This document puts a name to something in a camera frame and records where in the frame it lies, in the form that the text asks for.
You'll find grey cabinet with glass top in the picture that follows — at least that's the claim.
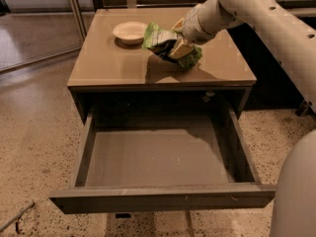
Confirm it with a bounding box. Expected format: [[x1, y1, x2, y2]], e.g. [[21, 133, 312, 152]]
[[68, 8, 256, 119]]

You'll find open grey top drawer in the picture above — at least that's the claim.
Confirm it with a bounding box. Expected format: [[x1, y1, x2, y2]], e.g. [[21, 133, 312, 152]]
[[49, 110, 276, 214]]

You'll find white bowl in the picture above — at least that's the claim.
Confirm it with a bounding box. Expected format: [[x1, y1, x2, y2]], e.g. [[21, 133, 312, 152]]
[[113, 22, 147, 45]]

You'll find metal rod on floor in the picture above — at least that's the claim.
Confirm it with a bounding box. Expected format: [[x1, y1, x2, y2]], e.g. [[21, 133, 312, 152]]
[[0, 201, 35, 233]]

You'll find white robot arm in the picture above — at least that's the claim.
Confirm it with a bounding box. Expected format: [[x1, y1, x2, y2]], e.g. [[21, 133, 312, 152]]
[[176, 0, 316, 237]]

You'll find green rice chip bag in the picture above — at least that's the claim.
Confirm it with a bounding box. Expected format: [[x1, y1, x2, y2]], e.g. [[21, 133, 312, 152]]
[[142, 22, 202, 70]]

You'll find metal door frame post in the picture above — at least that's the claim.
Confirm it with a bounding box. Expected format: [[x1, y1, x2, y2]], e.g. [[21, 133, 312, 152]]
[[68, 0, 87, 41]]

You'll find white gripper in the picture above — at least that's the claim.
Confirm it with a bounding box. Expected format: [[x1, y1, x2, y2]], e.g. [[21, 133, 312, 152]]
[[168, 3, 217, 59]]

